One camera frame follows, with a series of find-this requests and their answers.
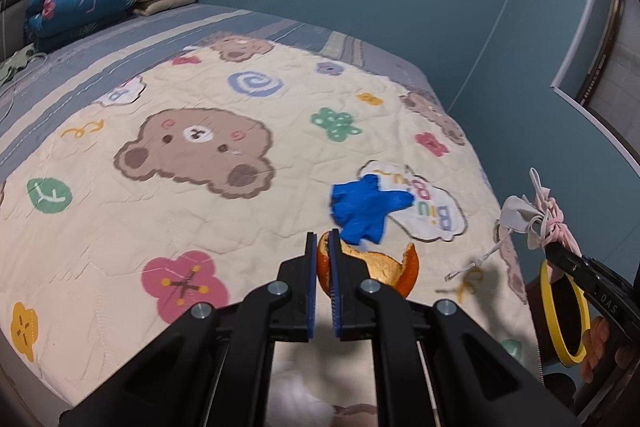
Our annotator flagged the orange peel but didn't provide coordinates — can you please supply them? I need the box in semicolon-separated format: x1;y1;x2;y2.
317;232;420;298

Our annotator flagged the blue rubber glove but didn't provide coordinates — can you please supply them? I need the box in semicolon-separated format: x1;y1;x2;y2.
330;173;414;245

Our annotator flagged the white face mask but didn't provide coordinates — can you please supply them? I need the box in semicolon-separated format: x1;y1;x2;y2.
444;196;549;282

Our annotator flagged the right hand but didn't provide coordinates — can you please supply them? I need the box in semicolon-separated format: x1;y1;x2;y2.
579;317;637;384

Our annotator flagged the cream cartoon bear quilt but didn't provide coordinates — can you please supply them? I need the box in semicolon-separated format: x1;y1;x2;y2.
1;34;541;404

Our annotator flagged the green patterned small cloth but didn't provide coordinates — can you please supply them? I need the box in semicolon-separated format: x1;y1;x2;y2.
0;44;36;84

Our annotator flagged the blue floral folded blanket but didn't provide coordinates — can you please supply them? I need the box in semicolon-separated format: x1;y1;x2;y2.
24;0;138;52

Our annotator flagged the window with white frame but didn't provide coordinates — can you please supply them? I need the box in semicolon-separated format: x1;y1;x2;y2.
551;0;639;165

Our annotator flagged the white charging cable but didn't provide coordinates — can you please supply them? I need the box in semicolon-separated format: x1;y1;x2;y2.
0;51;49;108

